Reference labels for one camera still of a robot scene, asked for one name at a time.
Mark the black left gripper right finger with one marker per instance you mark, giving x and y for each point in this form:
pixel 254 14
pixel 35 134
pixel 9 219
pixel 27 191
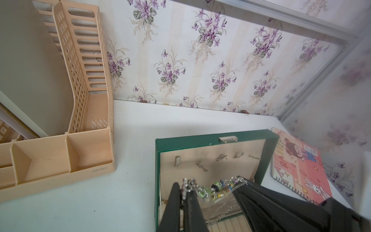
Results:
pixel 193 219

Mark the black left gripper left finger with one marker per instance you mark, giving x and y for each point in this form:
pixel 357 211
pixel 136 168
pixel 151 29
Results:
pixel 171 218

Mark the beige folder in organizer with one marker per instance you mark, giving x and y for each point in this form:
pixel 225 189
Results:
pixel 35 85

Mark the green jewelry box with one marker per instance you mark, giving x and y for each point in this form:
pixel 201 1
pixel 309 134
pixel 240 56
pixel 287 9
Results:
pixel 210 158

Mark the pink cartoon spiral notebook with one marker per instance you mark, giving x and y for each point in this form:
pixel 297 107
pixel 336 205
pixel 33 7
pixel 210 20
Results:
pixel 299 167

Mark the peach plastic file organizer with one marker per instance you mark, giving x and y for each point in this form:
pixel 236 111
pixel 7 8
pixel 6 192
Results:
pixel 86 150

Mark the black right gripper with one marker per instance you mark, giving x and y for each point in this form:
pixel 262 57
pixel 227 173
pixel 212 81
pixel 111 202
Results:
pixel 267 210

